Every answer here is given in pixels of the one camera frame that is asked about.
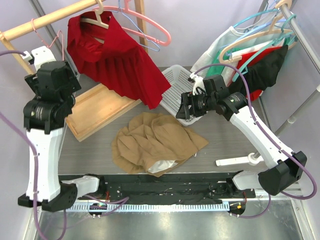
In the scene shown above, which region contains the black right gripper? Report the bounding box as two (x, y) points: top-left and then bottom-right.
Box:
(176, 90), (217, 120)

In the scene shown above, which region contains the tan cloth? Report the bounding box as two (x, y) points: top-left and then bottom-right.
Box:
(111, 112), (209, 177)

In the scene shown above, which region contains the red skirt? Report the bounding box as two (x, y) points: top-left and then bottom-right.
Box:
(67, 11), (171, 110)

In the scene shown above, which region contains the pink wire hanger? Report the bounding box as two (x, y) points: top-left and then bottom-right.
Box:
(31, 18), (65, 61)

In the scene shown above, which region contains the beige plastic hanger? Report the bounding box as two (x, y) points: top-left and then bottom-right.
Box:
(80, 0), (109, 29)

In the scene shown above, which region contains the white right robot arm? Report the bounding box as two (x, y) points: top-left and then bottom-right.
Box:
(176, 73), (307, 198)

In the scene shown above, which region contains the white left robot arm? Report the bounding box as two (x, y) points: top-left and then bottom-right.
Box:
(18, 61), (107, 213)

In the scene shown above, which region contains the beige hanger on metal rack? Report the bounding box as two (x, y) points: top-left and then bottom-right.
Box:
(219, 13), (291, 64)

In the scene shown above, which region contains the thick pink plastic hanger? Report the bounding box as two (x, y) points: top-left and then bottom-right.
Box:
(92, 0), (172, 47)

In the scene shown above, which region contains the teal plastic hanger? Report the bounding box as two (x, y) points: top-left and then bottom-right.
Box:
(219, 13), (298, 82)

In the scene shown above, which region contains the light blue hanger on rack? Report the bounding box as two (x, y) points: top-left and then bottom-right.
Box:
(259, 0), (284, 25)

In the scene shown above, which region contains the white mesh basket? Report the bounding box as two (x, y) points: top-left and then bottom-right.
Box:
(160, 64), (194, 117)

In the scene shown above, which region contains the green garment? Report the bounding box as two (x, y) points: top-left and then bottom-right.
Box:
(206, 37), (298, 78)

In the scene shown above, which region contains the wooden clothes rack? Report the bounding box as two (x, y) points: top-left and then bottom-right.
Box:
(0, 0), (141, 142)

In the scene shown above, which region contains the white garment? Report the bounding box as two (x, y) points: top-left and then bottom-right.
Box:
(191, 20), (273, 85)

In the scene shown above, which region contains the red garment on rack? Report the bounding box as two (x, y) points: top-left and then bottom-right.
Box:
(236, 46), (281, 101)

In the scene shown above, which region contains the black garment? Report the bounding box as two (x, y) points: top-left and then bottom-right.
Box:
(244, 45), (289, 92)

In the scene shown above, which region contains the metal clothes rack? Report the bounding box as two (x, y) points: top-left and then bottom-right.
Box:
(215, 0), (320, 167)

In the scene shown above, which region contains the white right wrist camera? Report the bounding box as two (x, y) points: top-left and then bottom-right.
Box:
(188, 72), (205, 95)

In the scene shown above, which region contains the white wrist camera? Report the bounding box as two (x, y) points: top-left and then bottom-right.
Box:
(188, 72), (205, 95)
(21, 46), (56, 72)

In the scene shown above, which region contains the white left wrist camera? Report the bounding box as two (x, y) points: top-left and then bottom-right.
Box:
(21, 46), (56, 72)

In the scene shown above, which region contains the blue wire hanger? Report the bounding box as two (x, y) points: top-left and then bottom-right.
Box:
(121, 0), (161, 53)

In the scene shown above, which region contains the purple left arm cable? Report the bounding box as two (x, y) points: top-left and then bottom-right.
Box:
(0, 49), (130, 240)

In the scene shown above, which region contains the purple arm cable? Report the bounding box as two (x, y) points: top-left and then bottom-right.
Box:
(0, 49), (130, 240)
(193, 63), (318, 218)

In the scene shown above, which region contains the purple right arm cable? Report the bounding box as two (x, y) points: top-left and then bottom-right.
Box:
(193, 63), (318, 218)

